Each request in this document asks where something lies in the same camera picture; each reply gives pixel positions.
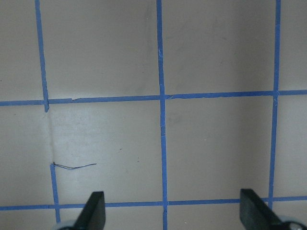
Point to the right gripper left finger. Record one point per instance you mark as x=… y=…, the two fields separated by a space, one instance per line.
x=93 y=215

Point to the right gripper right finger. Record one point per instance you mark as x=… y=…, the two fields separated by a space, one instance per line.
x=254 y=214

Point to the loose blue tape thread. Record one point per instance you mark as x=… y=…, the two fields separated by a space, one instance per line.
x=72 y=167

